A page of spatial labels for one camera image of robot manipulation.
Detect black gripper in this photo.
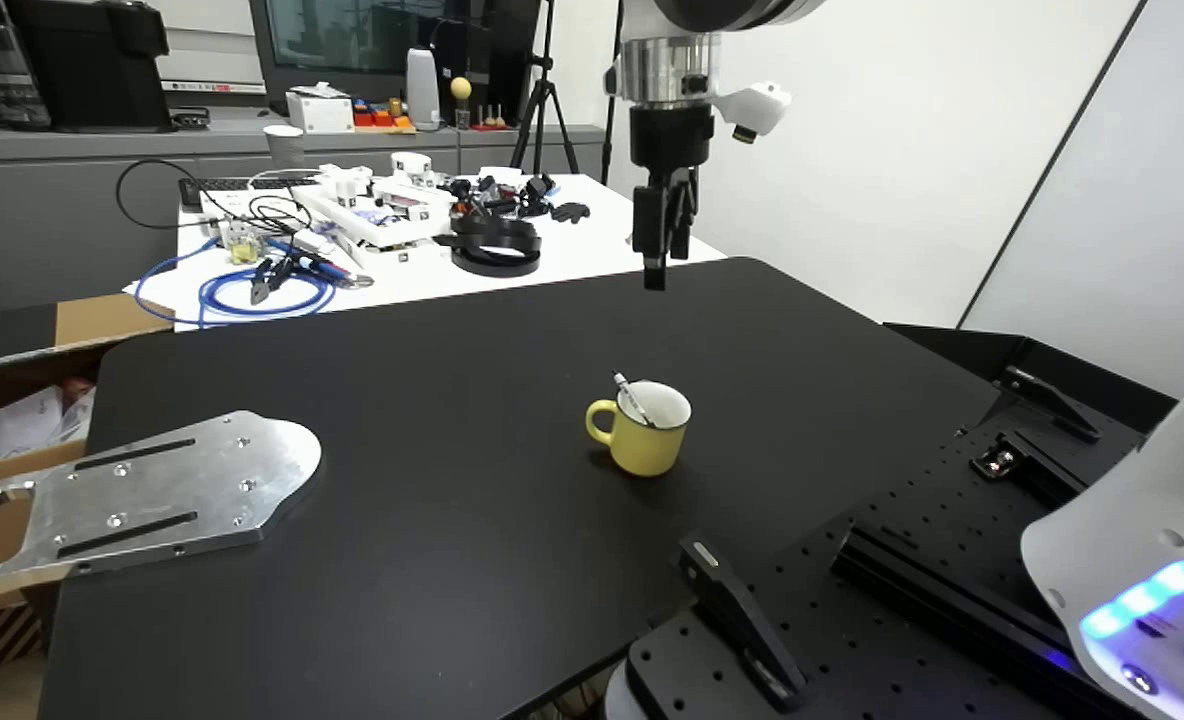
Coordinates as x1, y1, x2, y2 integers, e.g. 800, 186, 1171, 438
627, 98, 719, 292

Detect yellow ceramic cup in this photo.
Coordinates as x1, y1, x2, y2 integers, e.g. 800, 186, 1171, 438
579, 376, 694, 479

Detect black tripod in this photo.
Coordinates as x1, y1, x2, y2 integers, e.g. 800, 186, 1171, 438
506, 0, 585, 174

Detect white cylindrical speaker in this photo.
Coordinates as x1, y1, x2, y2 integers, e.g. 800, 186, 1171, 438
404, 45, 444, 130

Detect white electronics board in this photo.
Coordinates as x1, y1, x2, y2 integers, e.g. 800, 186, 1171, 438
288, 161, 461, 256

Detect white lidded container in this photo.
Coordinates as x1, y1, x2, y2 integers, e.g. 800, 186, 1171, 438
285, 79, 358, 137

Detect black toggle clamp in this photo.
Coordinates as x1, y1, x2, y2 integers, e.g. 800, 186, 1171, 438
676, 537, 812, 710

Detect black perforated breadboard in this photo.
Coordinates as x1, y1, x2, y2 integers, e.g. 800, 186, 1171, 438
604, 325, 1184, 720

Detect large floor cardboard box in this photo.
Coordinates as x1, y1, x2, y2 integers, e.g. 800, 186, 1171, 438
0, 292, 175, 691

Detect silver metal mounting plate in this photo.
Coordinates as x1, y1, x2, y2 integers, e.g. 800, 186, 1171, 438
0, 406, 326, 594

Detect clear plastic bag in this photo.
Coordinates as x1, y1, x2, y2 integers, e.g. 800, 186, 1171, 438
0, 376, 99, 471

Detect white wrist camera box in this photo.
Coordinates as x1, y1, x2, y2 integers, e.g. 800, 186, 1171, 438
708, 79, 795, 146

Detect black coiled strap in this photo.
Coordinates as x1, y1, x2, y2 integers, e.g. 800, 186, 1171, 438
449, 211, 542, 279

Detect black bracket clamp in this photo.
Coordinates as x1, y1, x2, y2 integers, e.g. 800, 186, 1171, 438
969, 360, 1103, 490

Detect blue cable coil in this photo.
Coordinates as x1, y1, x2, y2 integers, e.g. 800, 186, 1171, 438
127, 236, 357, 333

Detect black aluminium rail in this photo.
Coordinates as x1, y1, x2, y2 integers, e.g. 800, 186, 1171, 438
826, 524, 1087, 683

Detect thin black cable loop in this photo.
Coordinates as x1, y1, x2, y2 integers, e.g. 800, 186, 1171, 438
112, 155, 206, 230

